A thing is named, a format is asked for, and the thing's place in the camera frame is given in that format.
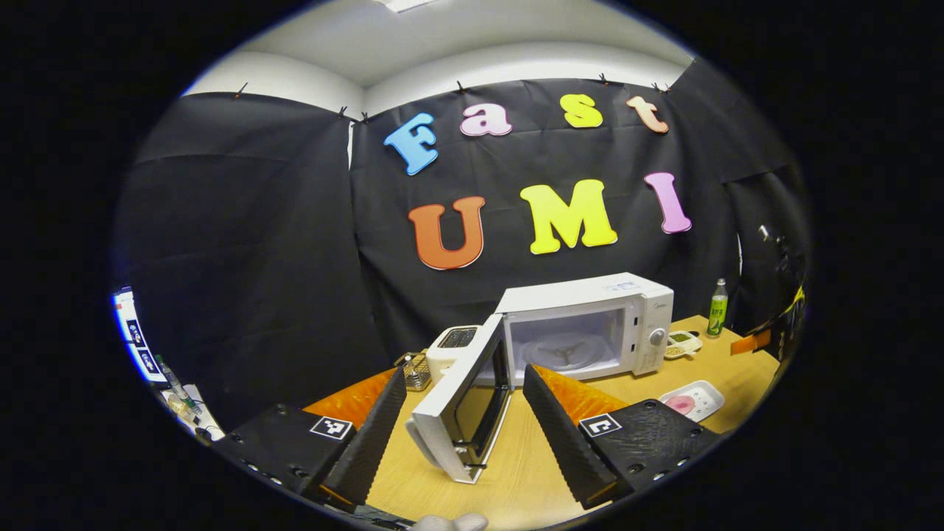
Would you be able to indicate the clear plastic bottle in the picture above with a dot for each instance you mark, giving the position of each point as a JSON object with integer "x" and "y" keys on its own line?
{"x": 175, "y": 383}

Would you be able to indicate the white microwave oven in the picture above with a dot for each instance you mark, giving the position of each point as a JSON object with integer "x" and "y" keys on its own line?
{"x": 590, "y": 295}

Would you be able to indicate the white divided dish of beans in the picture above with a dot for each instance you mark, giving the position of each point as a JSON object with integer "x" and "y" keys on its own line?
{"x": 682, "y": 344}

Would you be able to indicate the ceiling light panel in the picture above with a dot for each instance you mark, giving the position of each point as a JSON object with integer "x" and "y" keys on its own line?
{"x": 409, "y": 4}

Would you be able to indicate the white tray of pink meat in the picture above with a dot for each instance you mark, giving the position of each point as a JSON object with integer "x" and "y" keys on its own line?
{"x": 692, "y": 400}

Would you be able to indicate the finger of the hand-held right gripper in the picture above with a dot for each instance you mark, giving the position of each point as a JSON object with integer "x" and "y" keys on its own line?
{"x": 751, "y": 343}

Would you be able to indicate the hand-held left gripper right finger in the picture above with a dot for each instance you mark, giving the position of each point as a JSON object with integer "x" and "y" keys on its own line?
{"x": 564, "y": 442}

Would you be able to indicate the computer monitor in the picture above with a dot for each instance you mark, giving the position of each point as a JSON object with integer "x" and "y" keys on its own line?
{"x": 136, "y": 335}

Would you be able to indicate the white toaster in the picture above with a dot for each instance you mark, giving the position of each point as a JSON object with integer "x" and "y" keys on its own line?
{"x": 450, "y": 355}

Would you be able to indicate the green drink bottle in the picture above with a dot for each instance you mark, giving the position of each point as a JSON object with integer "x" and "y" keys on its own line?
{"x": 717, "y": 310}

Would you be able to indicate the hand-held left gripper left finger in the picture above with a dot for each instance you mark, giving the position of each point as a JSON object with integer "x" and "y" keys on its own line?
{"x": 369, "y": 442}

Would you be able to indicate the black backdrop cloth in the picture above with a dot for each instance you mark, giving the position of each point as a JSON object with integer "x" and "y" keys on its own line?
{"x": 295, "y": 258}

